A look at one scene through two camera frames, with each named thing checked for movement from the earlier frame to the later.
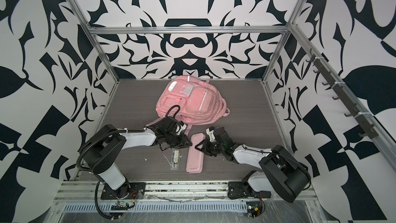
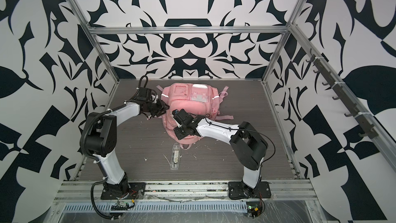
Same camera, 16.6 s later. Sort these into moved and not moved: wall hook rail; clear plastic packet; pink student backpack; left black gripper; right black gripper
Moved: right black gripper; pink student backpack; left black gripper
Not moved: wall hook rail; clear plastic packet
